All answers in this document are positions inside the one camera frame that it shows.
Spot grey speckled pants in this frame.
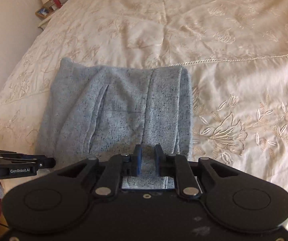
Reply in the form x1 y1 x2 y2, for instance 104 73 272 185
35 58 193 189

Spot cream embroidered bedspread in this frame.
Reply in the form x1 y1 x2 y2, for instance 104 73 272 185
0 0 288 191

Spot wooden bedside shelf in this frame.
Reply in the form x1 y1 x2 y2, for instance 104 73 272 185
35 0 59 31

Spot red box on shelf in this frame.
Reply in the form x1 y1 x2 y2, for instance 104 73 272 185
53 0 62 8

